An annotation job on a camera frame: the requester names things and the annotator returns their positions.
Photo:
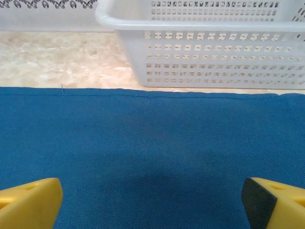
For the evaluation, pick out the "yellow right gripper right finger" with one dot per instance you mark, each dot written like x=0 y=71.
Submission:
x=283 y=207

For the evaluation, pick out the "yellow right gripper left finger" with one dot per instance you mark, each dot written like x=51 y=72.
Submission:
x=28 y=205

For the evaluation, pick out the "blue long pants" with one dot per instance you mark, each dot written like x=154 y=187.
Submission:
x=152 y=148

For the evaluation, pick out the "white perforated plastic basket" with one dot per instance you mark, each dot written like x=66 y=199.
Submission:
x=214 y=52

